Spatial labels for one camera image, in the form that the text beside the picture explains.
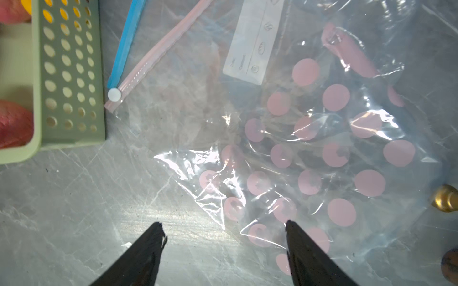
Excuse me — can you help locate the light green perforated basket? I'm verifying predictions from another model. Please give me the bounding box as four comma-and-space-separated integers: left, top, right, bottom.
1, 1, 106, 164

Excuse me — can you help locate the clear bag with pink dots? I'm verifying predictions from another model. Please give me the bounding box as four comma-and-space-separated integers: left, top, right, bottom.
106, 1, 443, 277

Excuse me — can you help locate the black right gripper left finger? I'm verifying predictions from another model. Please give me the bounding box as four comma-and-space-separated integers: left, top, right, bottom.
92, 222, 168, 286

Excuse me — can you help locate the small brass weight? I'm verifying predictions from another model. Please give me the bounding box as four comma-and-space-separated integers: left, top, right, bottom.
431, 185, 458, 213

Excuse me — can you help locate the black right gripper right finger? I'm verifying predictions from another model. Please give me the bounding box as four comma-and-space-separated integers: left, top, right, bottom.
285, 220, 357, 286

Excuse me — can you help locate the blue zip bag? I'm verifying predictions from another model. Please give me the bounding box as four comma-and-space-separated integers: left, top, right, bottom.
107, 0, 146, 89

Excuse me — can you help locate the pink peach centre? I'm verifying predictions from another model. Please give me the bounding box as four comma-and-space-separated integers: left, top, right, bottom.
0, 0, 31, 25

